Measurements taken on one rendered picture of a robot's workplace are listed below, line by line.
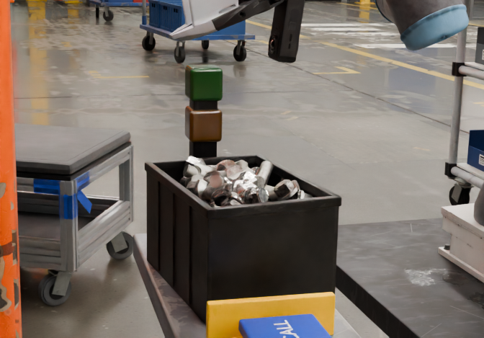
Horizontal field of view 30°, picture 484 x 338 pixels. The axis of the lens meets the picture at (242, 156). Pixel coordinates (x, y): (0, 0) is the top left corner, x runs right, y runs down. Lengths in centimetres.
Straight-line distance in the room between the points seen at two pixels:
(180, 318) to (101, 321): 115
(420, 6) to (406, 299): 44
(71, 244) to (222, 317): 123
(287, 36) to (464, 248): 53
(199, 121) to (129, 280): 121
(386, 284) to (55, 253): 88
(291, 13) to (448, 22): 20
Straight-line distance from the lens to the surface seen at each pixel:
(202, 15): 111
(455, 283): 145
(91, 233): 213
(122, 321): 203
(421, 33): 120
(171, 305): 91
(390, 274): 147
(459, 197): 295
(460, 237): 152
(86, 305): 211
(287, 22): 115
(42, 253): 206
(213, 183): 90
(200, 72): 107
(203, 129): 108
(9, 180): 44
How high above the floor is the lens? 80
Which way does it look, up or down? 13 degrees down
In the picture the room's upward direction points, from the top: 1 degrees clockwise
